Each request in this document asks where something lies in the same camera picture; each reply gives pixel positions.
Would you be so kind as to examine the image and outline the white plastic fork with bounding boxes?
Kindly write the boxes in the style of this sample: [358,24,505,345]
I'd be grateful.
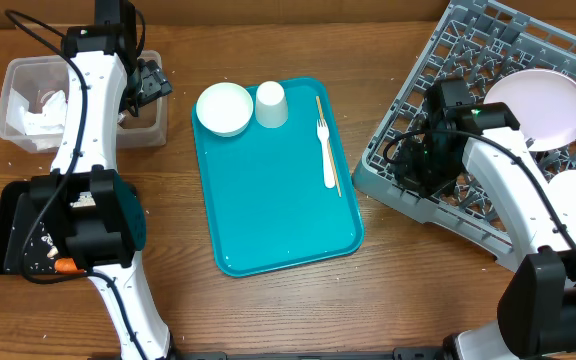
[317,118,335,189]

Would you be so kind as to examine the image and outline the white napkin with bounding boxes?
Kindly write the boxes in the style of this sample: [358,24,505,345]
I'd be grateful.
[4,89,68,153]

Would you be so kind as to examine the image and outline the white round plate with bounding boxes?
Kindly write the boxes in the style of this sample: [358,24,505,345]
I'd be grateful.
[484,69,576,152]

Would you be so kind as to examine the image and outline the rice and peanut scraps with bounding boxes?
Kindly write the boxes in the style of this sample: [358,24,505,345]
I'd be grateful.
[10,224,62,266]

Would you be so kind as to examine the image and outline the orange carrot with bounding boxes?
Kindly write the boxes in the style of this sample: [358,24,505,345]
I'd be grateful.
[54,258,85,275]

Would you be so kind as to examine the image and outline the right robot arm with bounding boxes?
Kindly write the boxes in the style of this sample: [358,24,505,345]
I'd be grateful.
[387,78,576,360]

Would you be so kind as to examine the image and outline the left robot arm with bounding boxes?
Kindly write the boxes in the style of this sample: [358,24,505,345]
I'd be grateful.
[29,1,177,359]

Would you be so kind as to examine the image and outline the grey dishwasher rack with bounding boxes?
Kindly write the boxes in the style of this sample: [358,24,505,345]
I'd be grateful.
[353,1,576,271]

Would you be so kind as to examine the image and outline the wooden chopstick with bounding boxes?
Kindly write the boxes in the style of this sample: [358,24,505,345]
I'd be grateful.
[315,96,342,197]

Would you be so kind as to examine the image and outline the clear plastic bin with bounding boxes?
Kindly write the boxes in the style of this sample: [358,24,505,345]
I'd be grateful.
[0,55,168,153]

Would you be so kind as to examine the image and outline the white paper cup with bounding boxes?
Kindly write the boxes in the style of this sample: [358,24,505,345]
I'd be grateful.
[255,81,288,128]

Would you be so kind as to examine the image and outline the teal plastic serving tray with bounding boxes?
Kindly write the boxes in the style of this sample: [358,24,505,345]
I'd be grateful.
[191,77,365,277]

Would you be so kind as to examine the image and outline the black plastic tray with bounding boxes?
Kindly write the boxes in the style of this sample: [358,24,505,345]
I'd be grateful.
[0,180,139,276]

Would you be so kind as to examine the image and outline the cardboard wall panel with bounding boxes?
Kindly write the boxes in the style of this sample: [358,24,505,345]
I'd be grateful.
[0,0,576,29]

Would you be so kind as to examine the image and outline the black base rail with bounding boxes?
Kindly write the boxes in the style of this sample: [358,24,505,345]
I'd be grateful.
[173,346,455,360]

